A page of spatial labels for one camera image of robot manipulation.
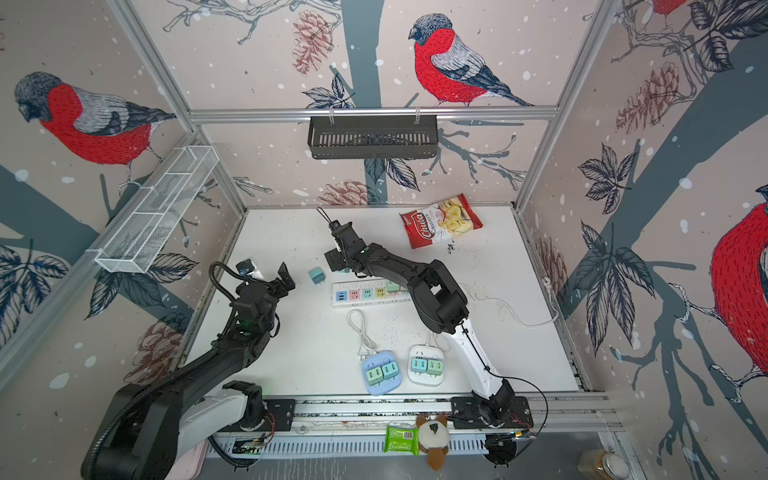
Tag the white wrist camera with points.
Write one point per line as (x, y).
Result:
(341, 231)
(248, 268)

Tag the red cassava chips bag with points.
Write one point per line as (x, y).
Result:
(440, 222)

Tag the light green usb charger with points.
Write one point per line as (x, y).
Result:
(435, 367)

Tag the green wet wipes pack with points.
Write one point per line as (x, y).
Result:
(401, 439)

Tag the pink tray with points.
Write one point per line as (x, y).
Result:
(193, 460)

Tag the brown plush toy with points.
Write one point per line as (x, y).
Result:
(433, 439)

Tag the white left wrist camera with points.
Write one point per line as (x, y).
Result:
(248, 268)

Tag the white long power strip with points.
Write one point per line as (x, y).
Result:
(370, 291)

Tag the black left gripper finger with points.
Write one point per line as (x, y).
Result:
(272, 288)
(284, 284)

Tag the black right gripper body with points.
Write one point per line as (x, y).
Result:
(343, 256)

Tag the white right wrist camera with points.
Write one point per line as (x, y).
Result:
(341, 231)

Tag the white square power socket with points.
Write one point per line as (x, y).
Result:
(427, 352)

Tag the white wire mesh shelf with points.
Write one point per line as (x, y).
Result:
(141, 237)

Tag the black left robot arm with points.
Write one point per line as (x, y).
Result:
(147, 428)

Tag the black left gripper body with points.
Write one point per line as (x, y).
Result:
(272, 302)

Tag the teal usb charger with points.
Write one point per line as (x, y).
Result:
(418, 365)
(317, 275)
(390, 370)

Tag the glass jar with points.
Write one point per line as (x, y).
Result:
(600, 464)

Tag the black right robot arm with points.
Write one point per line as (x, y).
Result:
(442, 306)

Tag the black hanging wire basket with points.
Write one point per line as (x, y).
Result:
(373, 137)

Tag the blue square power socket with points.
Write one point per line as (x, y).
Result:
(377, 360)

